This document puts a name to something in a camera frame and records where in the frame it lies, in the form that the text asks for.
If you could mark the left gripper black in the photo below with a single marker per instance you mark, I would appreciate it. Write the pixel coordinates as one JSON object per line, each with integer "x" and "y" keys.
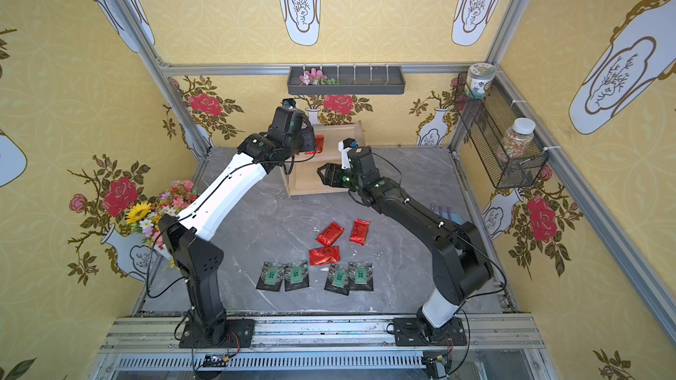
{"x": 304, "y": 135}

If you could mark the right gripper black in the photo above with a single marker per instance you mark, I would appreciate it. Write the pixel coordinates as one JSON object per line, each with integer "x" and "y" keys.
{"x": 334, "y": 176}

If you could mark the red tea bag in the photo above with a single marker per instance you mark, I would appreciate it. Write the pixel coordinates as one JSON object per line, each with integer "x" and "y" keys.
{"x": 319, "y": 143}
{"x": 324, "y": 256}
{"x": 359, "y": 232}
{"x": 330, "y": 234}

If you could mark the wooden two-tier shelf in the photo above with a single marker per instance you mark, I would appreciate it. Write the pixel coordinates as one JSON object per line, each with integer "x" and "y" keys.
{"x": 304, "y": 179}

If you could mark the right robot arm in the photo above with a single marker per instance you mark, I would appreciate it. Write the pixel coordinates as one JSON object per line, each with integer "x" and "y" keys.
{"x": 460, "y": 264}

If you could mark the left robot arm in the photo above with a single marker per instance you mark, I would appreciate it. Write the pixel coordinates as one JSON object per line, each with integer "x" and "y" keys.
{"x": 188, "y": 235}

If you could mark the green tea bag far right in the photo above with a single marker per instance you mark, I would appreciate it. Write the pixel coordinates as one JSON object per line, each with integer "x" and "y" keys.
{"x": 360, "y": 276}

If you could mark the green tea bag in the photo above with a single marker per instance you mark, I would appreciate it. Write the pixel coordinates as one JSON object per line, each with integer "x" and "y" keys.
{"x": 338, "y": 280}
{"x": 296, "y": 276}
{"x": 271, "y": 277}
{"x": 360, "y": 276}

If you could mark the green tea bag far left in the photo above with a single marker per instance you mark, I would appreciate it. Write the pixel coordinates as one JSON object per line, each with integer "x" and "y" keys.
{"x": 271, "y": 277}

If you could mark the small pink flowers in tray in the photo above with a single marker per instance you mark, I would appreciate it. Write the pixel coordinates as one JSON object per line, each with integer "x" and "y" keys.
{"x": 316, "y": 77}

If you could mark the artificial flower bouquet in vase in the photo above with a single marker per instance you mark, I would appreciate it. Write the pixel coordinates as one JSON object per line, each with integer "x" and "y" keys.
{"x": 143, "y": 218}

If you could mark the jar with patterned lid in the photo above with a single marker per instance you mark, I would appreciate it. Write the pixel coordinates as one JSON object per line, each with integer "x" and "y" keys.
{"x": 479, "y": 79}

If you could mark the clear jar white lid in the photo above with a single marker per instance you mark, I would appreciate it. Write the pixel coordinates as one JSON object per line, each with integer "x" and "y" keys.
{"x": 517, "y": 139}

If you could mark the small circuit board left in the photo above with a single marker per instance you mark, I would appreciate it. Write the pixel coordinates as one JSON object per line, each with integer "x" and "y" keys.
{"x": 216, "y": 361}

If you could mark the small circuit board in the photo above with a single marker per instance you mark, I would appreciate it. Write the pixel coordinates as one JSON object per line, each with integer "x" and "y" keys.
{"x": 216, "y": 361}
{"x": 435, "y": 367}

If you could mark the small circuit board right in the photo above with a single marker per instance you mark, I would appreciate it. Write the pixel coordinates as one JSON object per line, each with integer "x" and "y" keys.
{"x": 435, "y": 367}

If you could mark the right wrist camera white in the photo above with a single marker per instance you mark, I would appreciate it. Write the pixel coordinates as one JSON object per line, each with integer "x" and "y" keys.
{"x": 344, "y": 147}

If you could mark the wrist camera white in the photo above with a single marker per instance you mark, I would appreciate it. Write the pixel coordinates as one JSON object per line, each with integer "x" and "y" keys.
{"x": 289, "y": 102}
{"x": 344, "y": 147}

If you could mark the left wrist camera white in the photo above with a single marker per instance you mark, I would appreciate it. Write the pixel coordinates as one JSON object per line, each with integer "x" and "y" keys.
{"x": 289, "y": 102}

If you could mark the grey wall tray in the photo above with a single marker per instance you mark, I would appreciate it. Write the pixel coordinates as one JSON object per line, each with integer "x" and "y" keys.
{"x": 353, "y": 79}

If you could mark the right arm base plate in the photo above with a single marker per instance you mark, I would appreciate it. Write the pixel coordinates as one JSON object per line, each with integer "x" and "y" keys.
{"x": 416, "y": 332}

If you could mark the black wire wall basket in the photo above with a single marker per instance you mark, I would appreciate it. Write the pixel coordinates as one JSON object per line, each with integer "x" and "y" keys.
{"x": 483, "y": 122}

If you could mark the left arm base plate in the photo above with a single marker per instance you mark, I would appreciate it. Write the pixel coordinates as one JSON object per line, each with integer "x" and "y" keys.
{"x": 233, "y": 333}

